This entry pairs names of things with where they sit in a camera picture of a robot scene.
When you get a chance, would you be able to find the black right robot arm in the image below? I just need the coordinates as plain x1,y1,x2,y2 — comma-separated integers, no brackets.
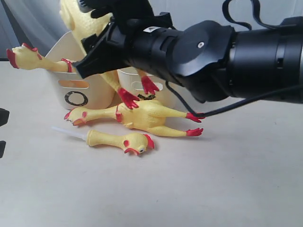
74,13,303,103

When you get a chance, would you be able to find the blue-grey backdrop curtain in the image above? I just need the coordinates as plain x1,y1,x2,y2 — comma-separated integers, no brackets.
0,0,303,59

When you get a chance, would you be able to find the cream bin marked O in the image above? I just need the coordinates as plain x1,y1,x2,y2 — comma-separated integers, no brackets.
45,32,119,111

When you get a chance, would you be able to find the whole rubber chicken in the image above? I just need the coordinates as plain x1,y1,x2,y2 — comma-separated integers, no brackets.
64,100,204,137
6,43,76,73

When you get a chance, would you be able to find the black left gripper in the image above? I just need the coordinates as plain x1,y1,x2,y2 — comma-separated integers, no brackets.
0,108,9,158

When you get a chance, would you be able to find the headless rubber chicken body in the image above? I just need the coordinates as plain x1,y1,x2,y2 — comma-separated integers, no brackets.
60,0,163,111

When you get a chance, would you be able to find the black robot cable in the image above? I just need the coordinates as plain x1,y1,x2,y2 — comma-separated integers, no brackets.
164,0,303,119

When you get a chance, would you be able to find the severed rubber chicken head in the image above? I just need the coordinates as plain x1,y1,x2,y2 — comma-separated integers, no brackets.
52,126,155,156

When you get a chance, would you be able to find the cream bin marked X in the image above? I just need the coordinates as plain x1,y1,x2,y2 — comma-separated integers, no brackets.
117,67,177,108

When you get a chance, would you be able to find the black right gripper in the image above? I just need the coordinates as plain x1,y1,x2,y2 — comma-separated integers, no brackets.
72,11,187,80

